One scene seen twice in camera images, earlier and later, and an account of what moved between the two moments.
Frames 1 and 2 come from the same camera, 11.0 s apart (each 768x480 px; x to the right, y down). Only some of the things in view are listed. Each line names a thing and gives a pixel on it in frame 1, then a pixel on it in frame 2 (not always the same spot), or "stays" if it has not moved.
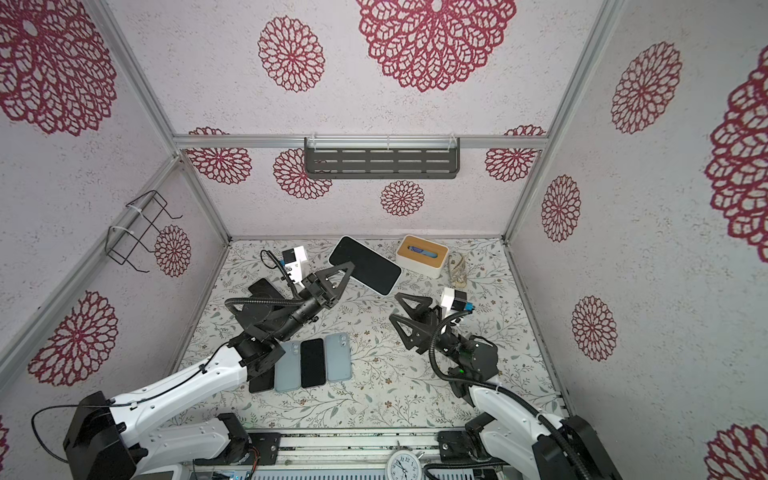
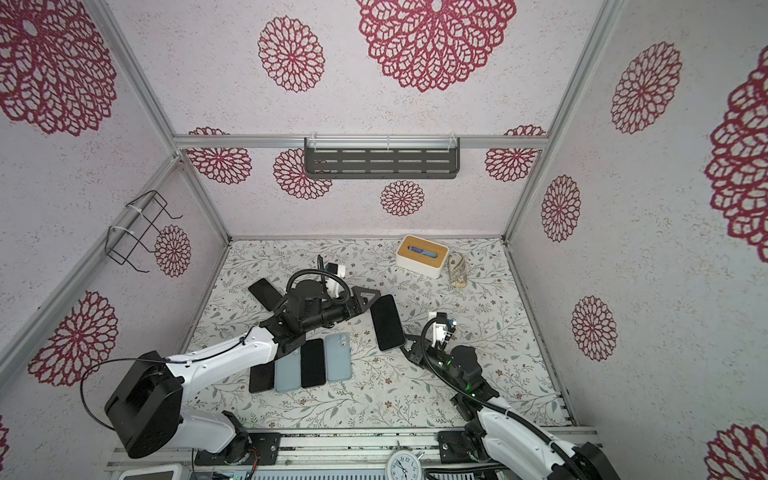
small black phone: x=370 y=268 -> x=387 y=324
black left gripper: x=320 y=287 -> x=354 y=311
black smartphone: x=312 y=362 stays
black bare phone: x=263 y=381 stays
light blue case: x=338 y=356 stays
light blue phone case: x=288 y=369 stays
